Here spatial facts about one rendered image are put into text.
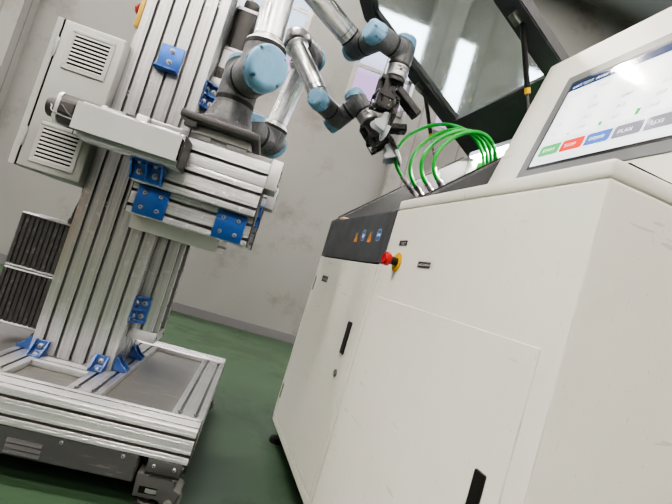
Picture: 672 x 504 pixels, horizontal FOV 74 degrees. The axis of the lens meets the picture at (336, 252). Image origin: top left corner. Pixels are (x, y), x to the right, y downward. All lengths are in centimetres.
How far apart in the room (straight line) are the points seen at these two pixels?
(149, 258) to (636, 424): 135
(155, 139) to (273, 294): 322
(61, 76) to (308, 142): 310
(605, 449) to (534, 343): 17
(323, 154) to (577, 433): 399
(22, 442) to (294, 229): 332
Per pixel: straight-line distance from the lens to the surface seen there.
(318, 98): 172
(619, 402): 76
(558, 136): 132
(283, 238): 433
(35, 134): 165
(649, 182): 76
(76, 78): 166
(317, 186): 441
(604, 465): 77
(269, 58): 130
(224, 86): 143
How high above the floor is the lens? 71
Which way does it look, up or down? 3 degrees up
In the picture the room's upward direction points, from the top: 17 degrees clockwise
